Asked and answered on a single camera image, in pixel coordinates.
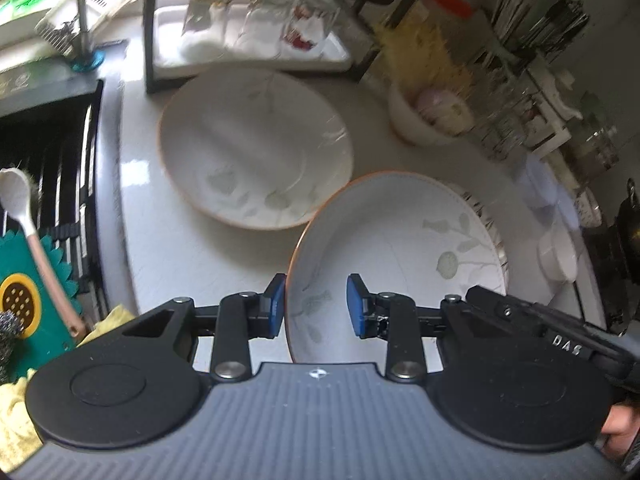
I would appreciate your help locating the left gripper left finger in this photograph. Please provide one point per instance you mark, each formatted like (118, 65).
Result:
(238, 319)

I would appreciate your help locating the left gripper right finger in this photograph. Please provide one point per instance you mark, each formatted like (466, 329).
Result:
(394, 318)

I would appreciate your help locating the white floral plate orange rim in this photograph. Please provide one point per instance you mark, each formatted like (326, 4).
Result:
(401, 232)

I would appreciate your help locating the person's right hand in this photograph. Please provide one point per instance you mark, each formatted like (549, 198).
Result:
(620, 429)

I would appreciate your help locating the small white bowl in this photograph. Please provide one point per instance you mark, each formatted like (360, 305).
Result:
(557, 255)

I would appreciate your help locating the plate with black dashed rim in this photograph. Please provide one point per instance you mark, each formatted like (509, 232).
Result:
(489, 224)

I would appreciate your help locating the speckled ceramic bowl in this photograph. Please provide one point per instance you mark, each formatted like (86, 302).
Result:
(588, 209)

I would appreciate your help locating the pale blue bowl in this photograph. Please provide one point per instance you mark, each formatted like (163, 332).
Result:
(537, 185)

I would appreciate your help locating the white bowl with onion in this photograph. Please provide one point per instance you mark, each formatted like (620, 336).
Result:
(410, 126)

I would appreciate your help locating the halved onion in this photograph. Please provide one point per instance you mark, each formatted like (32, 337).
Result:
(445, 111)

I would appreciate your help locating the green sunflower mat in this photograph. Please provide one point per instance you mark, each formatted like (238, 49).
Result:
(44, 336)

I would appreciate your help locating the steel wool scrubber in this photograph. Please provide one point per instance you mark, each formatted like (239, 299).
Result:
(10, 330)

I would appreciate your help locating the yellow cloth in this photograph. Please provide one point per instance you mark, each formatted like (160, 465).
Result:
(18, 437)

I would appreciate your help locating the dried noodle bundle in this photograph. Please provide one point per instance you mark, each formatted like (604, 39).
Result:
(417, 58)

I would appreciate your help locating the clear glass middle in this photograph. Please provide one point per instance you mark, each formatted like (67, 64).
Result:
(260, 35)

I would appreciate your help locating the white drying tray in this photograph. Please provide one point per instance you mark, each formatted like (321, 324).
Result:
(176, 54)

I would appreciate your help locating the clear glass with red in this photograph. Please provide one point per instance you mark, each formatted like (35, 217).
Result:
(308, 27)

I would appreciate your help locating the clear glass left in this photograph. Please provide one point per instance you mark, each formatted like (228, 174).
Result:
(207, 16)

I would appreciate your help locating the jar with orange lid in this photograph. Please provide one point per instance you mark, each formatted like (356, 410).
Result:
(449, 16)

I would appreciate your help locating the utensil holder with cutlery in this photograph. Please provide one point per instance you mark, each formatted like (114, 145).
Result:
(525, 28)

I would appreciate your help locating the chrome faucet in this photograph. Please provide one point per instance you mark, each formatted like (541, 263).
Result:
(78, 45)

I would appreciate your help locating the wire basket of glassware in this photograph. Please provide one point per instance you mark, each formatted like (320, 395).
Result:
(511, 113)

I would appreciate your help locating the white spoon pink handle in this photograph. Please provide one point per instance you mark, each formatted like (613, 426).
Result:
(16, 193)

